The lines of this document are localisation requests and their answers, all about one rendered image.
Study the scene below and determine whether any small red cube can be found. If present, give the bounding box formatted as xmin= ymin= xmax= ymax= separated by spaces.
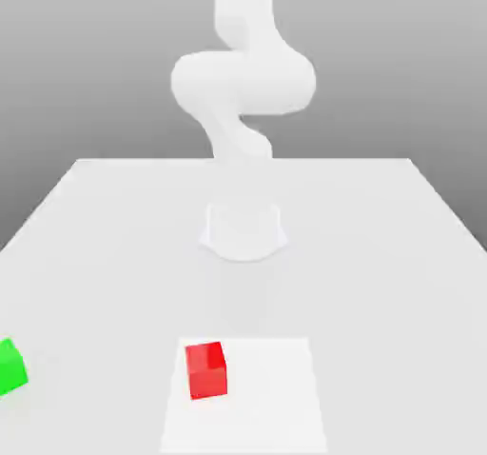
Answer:
xmin=185 ymin=341 xmax=228 ymax=401

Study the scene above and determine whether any small green cube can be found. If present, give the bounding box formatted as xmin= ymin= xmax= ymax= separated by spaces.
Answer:
xmin=0 ymin=337 xmax=29 ymax=398

